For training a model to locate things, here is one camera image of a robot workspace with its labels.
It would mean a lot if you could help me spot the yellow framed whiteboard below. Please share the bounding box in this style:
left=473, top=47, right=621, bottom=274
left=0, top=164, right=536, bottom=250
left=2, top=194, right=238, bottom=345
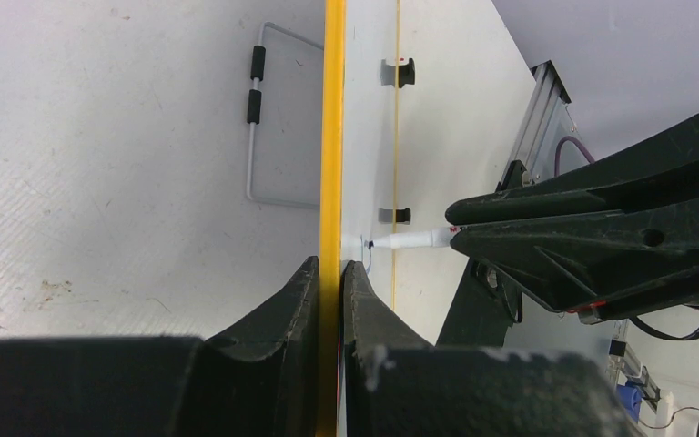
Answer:
left=315, top=1, right=400, bottom=436

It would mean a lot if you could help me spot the wire whiteboard stand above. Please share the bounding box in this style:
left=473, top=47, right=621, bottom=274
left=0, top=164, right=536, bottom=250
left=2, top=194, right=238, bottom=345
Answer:
left=245, top=21, right=324, bottom=210

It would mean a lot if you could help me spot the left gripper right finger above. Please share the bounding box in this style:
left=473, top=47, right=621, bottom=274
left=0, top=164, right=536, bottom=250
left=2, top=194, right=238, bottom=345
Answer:
left=340, top=261, right=429, bottom=436

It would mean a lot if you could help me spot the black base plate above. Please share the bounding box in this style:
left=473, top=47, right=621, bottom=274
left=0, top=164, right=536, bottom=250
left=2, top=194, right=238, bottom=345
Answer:
left=434, top=159, right=538, bottom=351

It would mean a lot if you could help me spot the left black whiteboard clip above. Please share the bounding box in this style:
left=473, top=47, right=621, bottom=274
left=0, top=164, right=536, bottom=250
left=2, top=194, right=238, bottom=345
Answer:
left=378, top=208, right=411, bottom=225

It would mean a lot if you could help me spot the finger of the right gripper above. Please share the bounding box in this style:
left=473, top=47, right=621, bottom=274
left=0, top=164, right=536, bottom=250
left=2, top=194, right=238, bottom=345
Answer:
left=449, top=198, right=699, bottom=323
left=445, top=114, right=699, bottom=225

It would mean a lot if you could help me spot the black whiteboard clip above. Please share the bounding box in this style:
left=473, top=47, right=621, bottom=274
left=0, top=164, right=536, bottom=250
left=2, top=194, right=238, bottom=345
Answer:
left=380, top=58, right=416, bottom=88
left=378, top=208, right=411, bottom=225

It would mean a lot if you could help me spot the right black whiteboard clip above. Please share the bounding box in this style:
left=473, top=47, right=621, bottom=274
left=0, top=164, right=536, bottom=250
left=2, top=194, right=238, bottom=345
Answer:
left=380, top=58, right=416, bottom=88

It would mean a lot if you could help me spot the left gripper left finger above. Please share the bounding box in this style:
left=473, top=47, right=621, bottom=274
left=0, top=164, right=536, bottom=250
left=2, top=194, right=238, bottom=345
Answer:
left=206, top=256, right=319, bottom=436

